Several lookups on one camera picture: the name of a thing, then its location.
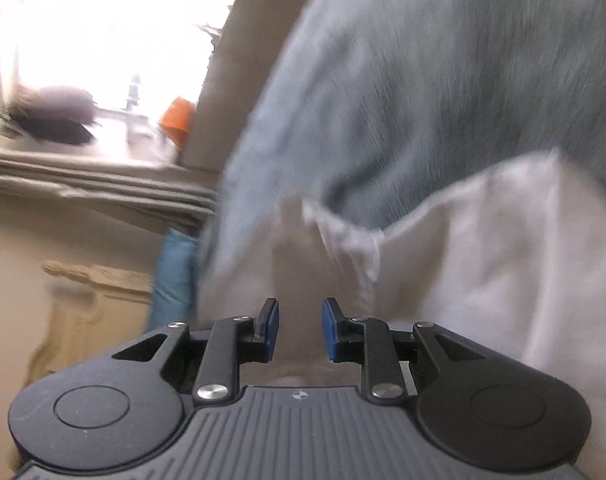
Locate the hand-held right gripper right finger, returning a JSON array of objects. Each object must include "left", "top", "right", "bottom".
[{"left": 322, "top": 297, "right": 488, "bottom": 401}]

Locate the blue pillow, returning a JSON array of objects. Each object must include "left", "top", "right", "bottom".
[{"left": 148, "top": 227, "right": 204, "bottom": 334}]

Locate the grey bed blanket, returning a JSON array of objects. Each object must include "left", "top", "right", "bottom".
[{"left": 203, "top": 0, "right": 606, "bottom": 261}]

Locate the dark hanging garment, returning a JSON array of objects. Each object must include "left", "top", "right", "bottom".
[{"left": 0, "top": 85, "right": 102, "bottom": 147}]

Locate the orange bag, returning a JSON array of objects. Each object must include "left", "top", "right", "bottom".
[{"left": 158, "top": 97, "right": 197, "bottom": 152}]

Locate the grey curtain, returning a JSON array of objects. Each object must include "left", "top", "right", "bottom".
[{"left": 0, "top": 145, "right": 219, "bottom": 234}]

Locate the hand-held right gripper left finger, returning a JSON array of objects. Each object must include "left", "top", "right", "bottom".
[{"left": 112, "top": 297, "right": 280, "bottom": 406}]

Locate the cream carved headboard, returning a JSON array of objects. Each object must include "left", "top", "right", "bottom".
[{"left": 26, "top": 260, "right": 154, "bottom": 387}]

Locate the white shirt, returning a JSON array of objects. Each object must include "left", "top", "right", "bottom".
[{"left": 195, "top": 150, "right": 606, "bottom": 480}]

